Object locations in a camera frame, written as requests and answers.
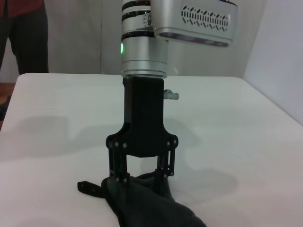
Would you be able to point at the person in red shirt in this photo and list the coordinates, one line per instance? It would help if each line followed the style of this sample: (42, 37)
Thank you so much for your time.
(28, 35)

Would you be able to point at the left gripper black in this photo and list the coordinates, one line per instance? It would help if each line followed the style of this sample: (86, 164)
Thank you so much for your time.
(144, 118)

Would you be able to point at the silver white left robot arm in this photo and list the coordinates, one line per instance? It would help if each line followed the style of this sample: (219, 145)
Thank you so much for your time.
(142, 54)

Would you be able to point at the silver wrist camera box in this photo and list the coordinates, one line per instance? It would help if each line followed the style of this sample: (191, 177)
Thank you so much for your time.
(196, 26)

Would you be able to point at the dark blue rag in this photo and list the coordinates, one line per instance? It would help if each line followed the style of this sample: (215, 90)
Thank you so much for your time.
(146, 205)

